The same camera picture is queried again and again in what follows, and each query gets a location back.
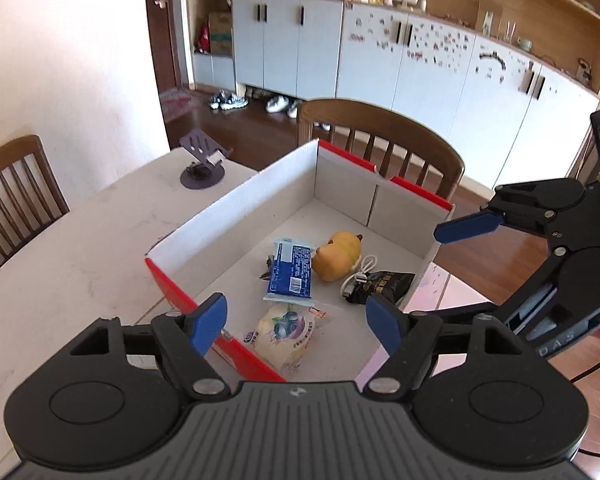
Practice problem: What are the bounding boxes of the black seeds snack packet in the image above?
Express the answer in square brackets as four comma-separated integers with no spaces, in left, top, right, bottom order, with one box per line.
[340,271,415,304]

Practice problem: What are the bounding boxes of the white usb cable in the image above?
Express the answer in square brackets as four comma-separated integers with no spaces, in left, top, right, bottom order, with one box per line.
[340,253,379,298]

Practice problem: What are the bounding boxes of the blueberry bread clear package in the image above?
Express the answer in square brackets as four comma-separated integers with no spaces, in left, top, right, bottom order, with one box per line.
[242,302,329,379]

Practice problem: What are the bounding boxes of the blue white wipes packet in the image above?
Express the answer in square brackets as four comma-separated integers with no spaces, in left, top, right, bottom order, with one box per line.
[264,238,314,307]

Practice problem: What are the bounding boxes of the brown wooden chair right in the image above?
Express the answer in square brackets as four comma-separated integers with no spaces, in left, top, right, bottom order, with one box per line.
[297,99,465,200]

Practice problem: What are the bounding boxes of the brown wooden chair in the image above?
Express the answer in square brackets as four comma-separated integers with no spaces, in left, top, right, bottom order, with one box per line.
[0,134,69,267]
[297,99,465,200]

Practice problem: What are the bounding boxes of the red cardboard shoe box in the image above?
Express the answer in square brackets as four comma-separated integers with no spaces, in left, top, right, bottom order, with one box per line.
[145,141,454,382]

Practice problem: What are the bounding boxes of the grey phone stand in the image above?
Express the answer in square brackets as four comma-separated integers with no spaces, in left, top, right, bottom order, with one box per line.
[180,128,233,190]

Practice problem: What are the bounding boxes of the sneakers on floor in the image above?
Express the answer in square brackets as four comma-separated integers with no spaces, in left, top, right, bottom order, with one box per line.
[208,90,249,110]

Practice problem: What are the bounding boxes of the red patterned door rug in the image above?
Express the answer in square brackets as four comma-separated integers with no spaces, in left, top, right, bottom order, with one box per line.
[159,88,207,124]

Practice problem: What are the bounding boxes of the brown wooden chair far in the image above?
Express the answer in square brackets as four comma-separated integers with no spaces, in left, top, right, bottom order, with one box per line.
[0,134,69,267]

